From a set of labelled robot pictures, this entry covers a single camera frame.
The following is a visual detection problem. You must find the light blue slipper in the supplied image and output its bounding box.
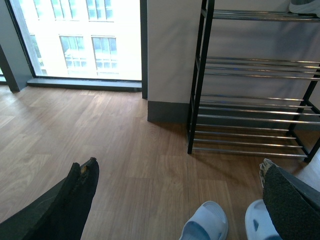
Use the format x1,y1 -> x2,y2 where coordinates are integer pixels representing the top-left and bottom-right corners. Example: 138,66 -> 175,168
245,199 -> 282,240
179,201 -> 229,240

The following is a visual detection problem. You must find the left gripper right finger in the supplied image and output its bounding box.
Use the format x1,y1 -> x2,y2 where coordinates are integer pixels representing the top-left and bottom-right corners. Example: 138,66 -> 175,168
259,158 -> 320,240

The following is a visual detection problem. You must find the black metal shoe rack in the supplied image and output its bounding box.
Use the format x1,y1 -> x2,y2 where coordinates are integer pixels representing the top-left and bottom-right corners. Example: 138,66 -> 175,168
187,0 -> 320,163

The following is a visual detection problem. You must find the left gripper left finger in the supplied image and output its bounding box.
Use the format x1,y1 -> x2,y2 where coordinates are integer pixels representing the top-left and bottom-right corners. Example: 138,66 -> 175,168
0,157 -> 100,240

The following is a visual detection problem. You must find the grey window frame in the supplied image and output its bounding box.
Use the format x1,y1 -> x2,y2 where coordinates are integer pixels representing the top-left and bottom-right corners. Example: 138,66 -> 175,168
0,0 -> 148,99

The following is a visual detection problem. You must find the grey knit sneaker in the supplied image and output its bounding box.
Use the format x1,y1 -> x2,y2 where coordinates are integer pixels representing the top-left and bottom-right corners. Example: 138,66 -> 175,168
289,0 -> 320,16

